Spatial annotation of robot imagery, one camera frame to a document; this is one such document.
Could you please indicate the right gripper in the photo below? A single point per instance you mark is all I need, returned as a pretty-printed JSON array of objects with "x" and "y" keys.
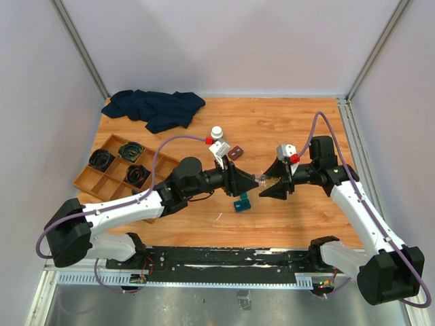
[{"x": 282, "y": 170}]

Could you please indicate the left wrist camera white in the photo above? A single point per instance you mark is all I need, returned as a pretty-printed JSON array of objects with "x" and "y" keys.
[{"x": 219, "y": 149}]

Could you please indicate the white pill bottle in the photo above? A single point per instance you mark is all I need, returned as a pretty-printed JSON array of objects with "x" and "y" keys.
[{"x": 216, "y": 133}]

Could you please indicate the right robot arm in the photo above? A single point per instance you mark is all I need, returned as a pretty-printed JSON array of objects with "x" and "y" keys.
[{"x": 388, "y": 269}]

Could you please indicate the wooden compartment tray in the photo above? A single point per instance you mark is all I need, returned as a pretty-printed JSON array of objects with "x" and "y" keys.
[{"x": 97, "y": 186}]

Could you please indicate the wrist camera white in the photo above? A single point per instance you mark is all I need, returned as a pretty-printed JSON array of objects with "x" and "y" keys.
[
  {"x": 288, "y": 152},
  {"x": 219, "y": 149}
]

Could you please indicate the teal pill box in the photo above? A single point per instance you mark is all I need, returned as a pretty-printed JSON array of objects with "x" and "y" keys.
[{"x": 242, "y": 204}]

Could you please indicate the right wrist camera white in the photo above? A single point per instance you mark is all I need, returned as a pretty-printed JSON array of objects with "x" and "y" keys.
[{"x": 288, "y": 152}]

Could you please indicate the brown pill box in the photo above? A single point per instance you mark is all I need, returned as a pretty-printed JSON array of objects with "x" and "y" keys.
[{"x": 235, "y": 153}]

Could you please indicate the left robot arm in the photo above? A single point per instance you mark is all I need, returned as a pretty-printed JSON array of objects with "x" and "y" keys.
[{"x": 77, "y": 231}]

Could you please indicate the right aluminium frame post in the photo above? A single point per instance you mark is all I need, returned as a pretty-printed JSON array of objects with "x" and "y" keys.
[{"x": 392, "y": 23}]

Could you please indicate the aluminium frame post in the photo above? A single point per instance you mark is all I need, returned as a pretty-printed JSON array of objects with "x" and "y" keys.
[
  {"x": 392, "y": 23},
  {"x": 69, "y": 26}
]

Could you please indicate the dark blue cloth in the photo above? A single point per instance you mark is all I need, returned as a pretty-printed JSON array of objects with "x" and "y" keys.
[{"x": 160, "y": 111}]

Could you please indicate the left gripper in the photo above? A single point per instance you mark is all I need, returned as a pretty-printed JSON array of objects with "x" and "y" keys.
[{"x": 234, "y": 185}]

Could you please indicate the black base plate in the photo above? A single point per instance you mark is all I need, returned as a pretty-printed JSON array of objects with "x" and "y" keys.
[{"x": 221, "y": 266}]

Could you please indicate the left aluminium frame post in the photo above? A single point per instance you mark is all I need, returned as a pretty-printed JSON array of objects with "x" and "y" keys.
[{"x": 69, "y": 26}]

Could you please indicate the clear jar of yellow pills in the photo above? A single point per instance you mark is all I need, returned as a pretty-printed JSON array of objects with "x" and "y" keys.
[{"x": 266, "y": 181}]

